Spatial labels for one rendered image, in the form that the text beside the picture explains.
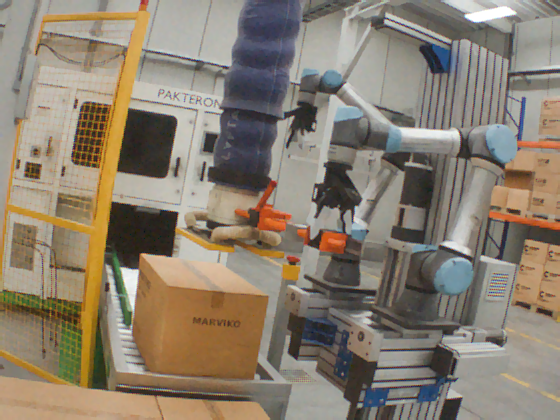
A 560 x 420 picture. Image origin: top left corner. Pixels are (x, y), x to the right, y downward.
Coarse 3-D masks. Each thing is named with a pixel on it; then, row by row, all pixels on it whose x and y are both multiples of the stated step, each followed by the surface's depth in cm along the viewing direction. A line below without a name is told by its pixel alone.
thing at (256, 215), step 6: (252, 210) 172; (258, 210) 177; (264, 210) 178; (270, 210) 179; (252, 216) 173; (258, 216) 169; (264, 216) 169; (270, 216) 170; (276, 216) 171; (282, 216) 172; (246, 222) 174; (252, 222) 171; (258, 222) 170; (258, 228) 169; (264, 228) 170; (270, 228) 171
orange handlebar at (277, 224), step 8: (264, 208) 229; (248, 216) 179; (288, 216) 211; (264, 224) 169; (272, 224) 164; (280, 224) 160; (304, 232) 149; (328, 240) 139; (336, 240) 139; (344, 240) 141
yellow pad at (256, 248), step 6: (234, 240) 202; (258, 240) 194; (240, 246) 197; (246, 246) 193; (252, 246) 191; (258, 246) 190; (252, 252) 189; (258, 252) 185; (264, 252) 185; (270, 252) 186; (276, 252) 188; (282, 252) 189
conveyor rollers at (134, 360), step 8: (128, 272) 388; (136, 272) 393; (112, 280) 350; (128, 280) 363; (136, 280) 365; (112, 288) 332; (128, 288) 337; (112, 296) 308; (128, 296) 319; (120, 312) 283; (120, 320) 266; (120, 328) 257; (128, 328) 258; (120, 336) 240; (128, 336) 243; (128, 344) 233; (128, 352) 224; (136, 352) 225; (128, 360) 215; (136, 360) 216; (128, 368) 206; (136, 368) 207; (144, 368) 209; (256, 376) 227
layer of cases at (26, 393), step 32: (0, 384) 157; (32, 384) 164; (0, 416) 136; (32, 416) 142; (64, 416) 149; (96, 416) 155; (128, 416) 161; (160, 416) 168; (192, 416) 173; (224, 416) 179; (256, 416) 184
